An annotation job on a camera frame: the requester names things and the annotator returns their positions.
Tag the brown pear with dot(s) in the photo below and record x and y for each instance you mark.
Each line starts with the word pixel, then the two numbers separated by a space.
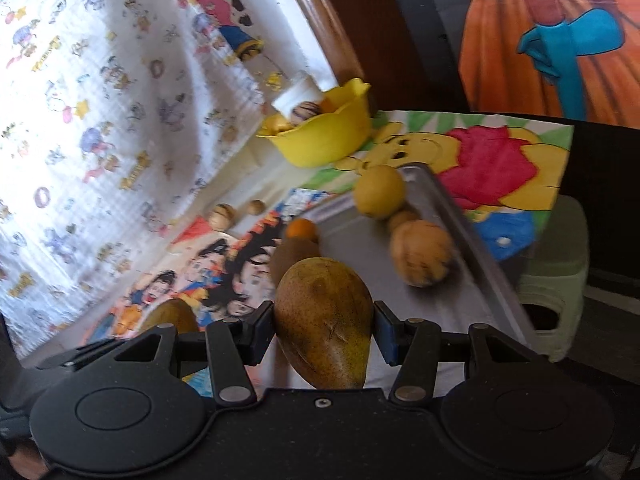
pixel 323 312

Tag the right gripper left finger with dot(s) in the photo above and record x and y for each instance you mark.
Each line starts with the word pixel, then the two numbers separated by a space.
pixel 234 345

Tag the painted lady artwork panel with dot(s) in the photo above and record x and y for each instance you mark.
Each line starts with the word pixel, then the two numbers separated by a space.
pixel 575 59

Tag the small brown round fruit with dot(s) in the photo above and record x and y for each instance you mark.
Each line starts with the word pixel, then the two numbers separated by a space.
pixel 255 207

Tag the yellow fruit in bowl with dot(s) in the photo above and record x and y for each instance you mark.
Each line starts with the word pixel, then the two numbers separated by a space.
pixel 276 124

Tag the striped pepino in bowl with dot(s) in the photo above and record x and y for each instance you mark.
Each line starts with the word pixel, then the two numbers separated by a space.
pixel 304 111

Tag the white plastic jar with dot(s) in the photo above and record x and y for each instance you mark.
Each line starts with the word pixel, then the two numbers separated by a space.
pixel 301 88

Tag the colourful cartoon mat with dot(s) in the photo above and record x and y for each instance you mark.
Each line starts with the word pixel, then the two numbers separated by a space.
pixel 489 181

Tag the light green plastic stool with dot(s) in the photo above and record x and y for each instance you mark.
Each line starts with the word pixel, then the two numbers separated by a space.
pixel 551 289

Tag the brown kiwi fruit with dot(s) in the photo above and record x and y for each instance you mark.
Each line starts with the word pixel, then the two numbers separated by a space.
pixel 292 254

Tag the striped pepino melon front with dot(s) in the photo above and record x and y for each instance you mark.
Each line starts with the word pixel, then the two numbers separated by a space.
pixel 422 253

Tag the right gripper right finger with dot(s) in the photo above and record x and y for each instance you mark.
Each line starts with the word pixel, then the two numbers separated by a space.
pixel 413 346

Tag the brown wooden frame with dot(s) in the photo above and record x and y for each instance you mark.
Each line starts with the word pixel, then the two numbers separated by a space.
pixel 370 40

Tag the striped pepino melon back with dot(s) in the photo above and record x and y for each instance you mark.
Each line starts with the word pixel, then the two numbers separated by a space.
pixel 221 217

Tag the yellow-green pear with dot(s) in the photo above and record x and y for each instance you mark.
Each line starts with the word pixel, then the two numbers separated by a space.
pixel 173 311

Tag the yellow plastic bowl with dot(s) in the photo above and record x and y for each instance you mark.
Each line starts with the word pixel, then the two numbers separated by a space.
pixel 328 137

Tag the white cartoon print cloth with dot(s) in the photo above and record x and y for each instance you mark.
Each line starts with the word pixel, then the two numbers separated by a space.
pixel 114 115

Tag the small orange fruit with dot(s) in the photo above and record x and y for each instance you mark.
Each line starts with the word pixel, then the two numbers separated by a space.
pixel 303 229

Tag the striped pepino melon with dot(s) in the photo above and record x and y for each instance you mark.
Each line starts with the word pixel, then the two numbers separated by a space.
pixel 422 253
pixel 221 217

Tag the yellow lemon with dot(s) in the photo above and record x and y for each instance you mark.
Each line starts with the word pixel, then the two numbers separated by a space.
pixel 379 192

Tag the small green-brown fruit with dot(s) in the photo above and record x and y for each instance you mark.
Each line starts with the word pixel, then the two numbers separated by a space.
pixel 401 217

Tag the person's left hand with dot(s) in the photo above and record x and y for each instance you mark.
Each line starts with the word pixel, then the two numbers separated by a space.
pixel 27 462

